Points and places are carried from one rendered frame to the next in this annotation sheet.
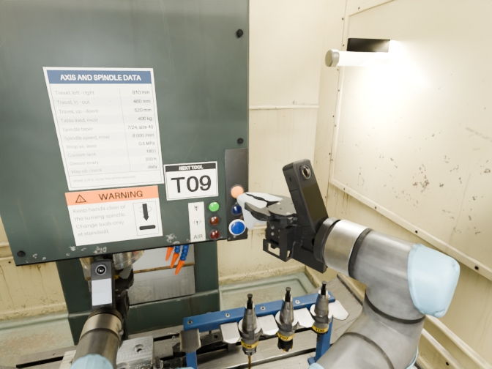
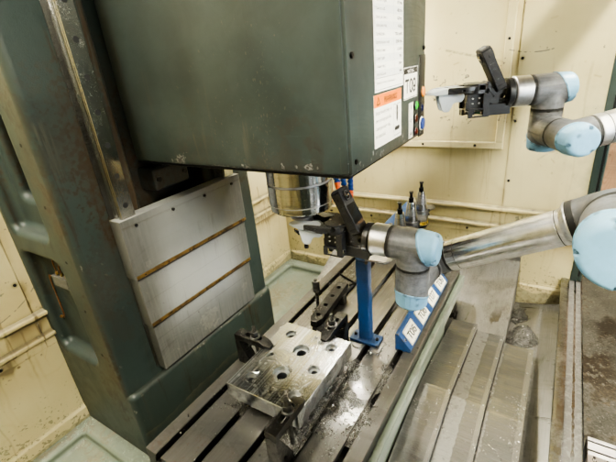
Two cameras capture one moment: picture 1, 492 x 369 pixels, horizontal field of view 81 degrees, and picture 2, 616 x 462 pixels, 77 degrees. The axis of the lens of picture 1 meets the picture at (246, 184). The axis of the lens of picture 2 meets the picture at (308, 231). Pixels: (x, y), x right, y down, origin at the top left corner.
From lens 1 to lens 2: 0.97 m
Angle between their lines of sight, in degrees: 39
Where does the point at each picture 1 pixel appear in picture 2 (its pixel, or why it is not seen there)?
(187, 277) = (246, 280)
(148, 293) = (216, 315)
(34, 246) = (360, 153)
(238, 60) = not seen: outside the picture
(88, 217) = (379, 120)
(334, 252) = (525, 89)
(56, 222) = (369, 126)
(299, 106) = not seen: hidden behind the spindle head
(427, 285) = (573, 82)
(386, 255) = (551, 78)
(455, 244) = (456, 137)
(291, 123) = not seen: hidden behind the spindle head
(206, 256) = (252, 249)
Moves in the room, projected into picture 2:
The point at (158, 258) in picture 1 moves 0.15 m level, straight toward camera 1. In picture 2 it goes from (219, 264) to (255, 270)
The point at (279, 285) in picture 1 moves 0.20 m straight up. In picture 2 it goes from (280, 280) to (276, 250)
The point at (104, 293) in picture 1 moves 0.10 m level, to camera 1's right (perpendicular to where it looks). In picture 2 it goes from (357, 214) to (382, 201)
